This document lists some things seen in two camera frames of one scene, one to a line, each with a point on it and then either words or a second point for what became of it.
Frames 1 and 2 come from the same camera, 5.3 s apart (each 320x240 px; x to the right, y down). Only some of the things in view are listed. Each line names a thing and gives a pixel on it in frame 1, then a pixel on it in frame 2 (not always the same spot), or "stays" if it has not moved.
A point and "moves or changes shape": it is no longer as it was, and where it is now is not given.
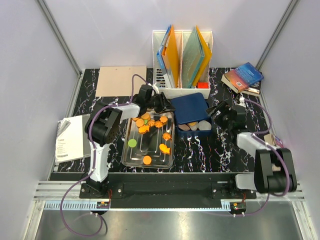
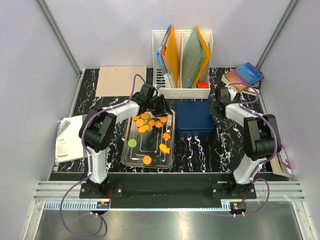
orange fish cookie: [164, 148] stays
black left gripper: [164, 105] stays
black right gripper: [223, 107] to [219, 115]
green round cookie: [132, 143] stays
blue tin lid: [190, 108] moves or changes shape
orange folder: [171, 58] stays
